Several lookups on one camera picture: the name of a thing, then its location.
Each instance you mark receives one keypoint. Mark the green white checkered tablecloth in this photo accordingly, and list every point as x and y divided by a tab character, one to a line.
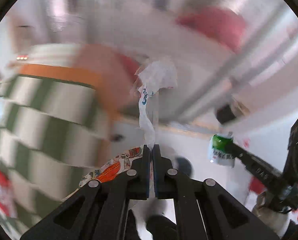
54	128

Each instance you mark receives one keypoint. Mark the white round trash bin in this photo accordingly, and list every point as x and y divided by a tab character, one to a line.
184	165

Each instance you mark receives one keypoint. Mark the silver foil bag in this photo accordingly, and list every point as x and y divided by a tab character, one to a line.
276	221

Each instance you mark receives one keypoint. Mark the green white medicine sachet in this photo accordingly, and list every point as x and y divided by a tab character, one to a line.
216	150

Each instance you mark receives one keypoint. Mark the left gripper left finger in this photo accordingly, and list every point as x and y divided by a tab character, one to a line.
97	210

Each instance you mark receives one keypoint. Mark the dark sock on floor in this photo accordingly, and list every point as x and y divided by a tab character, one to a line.
116	137

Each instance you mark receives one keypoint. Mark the red bag on floor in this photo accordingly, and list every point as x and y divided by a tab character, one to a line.
256	186

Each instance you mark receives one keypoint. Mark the pink cloth on counter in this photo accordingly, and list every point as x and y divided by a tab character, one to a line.
115	70

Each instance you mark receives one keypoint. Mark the white plastic wrapper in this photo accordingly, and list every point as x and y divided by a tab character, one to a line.
154	75

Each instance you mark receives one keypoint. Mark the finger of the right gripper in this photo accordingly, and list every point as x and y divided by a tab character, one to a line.
263	171

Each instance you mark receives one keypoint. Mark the clear red plastic snack wrapper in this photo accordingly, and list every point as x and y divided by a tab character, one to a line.
121	163

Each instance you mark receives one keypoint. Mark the red stool behind glass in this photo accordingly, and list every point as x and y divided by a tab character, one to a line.
219	24

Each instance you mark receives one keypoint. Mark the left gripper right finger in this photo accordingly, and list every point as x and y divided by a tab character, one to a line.
204	209

